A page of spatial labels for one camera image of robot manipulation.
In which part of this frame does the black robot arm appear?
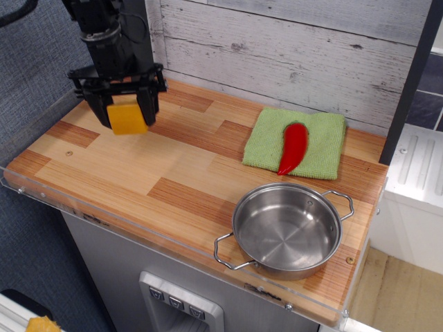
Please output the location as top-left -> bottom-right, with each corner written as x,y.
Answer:
64,1 -> 168,135

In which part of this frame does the red chili pepper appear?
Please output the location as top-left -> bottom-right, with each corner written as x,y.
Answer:
278,122 -> 309,176

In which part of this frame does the yellow sponge piece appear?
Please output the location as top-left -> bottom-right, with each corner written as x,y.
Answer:
25,316 -> 62,332

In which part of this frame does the yellow wedge butter dish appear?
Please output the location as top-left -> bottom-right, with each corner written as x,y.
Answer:
107,100 -> 148,135

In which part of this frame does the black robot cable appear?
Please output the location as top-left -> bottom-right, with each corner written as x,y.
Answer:
0,0 -> 39,29

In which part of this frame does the stainless steel pot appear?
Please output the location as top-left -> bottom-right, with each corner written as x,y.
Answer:
214,183 -> 354,280

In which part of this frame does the green microfiber cloth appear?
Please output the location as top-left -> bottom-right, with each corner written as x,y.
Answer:
242,108 -> 346,180

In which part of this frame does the white ridged side counter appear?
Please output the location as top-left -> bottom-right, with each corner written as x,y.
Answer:
369,124 -> 442,273

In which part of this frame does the clear acrylic table guard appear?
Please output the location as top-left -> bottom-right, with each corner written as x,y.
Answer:
4,169 -> 370,331

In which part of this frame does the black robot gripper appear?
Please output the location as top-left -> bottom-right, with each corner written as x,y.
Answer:
67,28 -> 168,129

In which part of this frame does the dark grey right post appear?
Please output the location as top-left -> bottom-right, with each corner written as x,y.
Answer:
379,0 -> 442,165

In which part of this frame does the grey cabinet with dispenser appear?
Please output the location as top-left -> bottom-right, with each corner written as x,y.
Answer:
63,213 -> 319,331

